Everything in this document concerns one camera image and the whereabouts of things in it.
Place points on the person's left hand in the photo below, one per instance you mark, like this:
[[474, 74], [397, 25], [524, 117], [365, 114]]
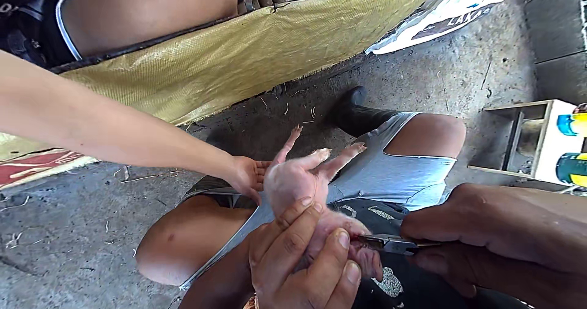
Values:
[[279, 277]]

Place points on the person's right hand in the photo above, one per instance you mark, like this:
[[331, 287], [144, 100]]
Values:
[[481, 222]]

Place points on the person's left fingers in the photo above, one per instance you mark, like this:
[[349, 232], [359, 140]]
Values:
[[293, 242]]

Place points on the person's right fingers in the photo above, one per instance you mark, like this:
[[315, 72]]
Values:
[[431, 222]]

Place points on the silver metal pliers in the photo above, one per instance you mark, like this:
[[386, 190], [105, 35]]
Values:
[[396, 244]]

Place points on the pink piglet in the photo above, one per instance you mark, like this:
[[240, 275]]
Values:
[[296, 183]]

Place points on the person's left forearm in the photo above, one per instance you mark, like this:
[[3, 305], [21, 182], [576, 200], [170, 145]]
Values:
[[218, 281]]

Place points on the person's right forearm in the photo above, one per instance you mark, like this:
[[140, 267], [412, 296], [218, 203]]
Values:
[[572, 244]]

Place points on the person's legs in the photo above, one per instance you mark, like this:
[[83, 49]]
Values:
[[197, 240]]

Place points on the wooden box with compartments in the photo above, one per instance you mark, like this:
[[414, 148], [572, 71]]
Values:
[[545, 144]]

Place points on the white printed sack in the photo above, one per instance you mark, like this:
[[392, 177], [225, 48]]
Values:
[[412, 33]]

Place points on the yellow woven plastic sheet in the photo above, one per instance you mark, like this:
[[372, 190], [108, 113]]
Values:
[[229, 56]]

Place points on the red and white sack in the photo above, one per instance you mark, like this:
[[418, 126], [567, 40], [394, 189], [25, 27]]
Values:
[[36, 166]]

